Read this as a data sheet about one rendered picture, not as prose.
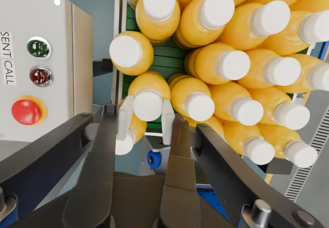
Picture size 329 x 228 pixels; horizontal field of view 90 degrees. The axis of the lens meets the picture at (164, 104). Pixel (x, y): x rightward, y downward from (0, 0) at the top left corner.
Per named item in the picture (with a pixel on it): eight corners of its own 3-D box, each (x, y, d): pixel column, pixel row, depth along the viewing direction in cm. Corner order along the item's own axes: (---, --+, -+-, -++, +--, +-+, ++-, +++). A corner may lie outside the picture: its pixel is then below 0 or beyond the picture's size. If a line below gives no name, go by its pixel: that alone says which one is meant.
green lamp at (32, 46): (31, 56, 21) (24, 56, 20) (30, 38, 21) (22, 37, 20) (49, 58, 22) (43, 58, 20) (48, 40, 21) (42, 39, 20)
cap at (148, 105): (164, 91, 23) (165, 93, 21) (160, 117, 24) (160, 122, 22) (136, 87, 22) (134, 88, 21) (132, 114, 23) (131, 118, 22)
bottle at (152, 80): (167, 72, 40) (177, 82, 22) (162, 100, 42) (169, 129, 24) (138, 67, 39) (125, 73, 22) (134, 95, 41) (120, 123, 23)
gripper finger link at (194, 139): (176, 130, 13) (211, 134, 14) (170, 112, 18) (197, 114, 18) (173, 147, 14) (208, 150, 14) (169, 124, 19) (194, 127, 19)
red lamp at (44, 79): (34, 83, 22) (27, 85, 21) (32, 66, 22) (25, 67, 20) (51, 85, 22) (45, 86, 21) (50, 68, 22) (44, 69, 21)
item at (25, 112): (18, 121, 23) (11, 124, 22) (15, 96, 22) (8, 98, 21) (44, 123, 24) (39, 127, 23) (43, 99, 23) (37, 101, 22)
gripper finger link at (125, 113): (124, 141, 15) (116, 141, 15) (132, 116, 22) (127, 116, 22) (126, 111, 14) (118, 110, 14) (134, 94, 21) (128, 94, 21)
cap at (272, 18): (256, 41, 24) (265, 40, 22) (246, 15, 23) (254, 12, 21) (281, 26, 23) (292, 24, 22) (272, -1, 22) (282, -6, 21)
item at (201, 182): (171, 158, 46) (177, 192, 34) (173, 150, 45) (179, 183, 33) (206, 160, 47) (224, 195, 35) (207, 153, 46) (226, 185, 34)
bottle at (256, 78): (228, 46, 41) (285, 35, 23) (243, 67, 43) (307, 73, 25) (206, 65, 42) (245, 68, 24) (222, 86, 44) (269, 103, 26)
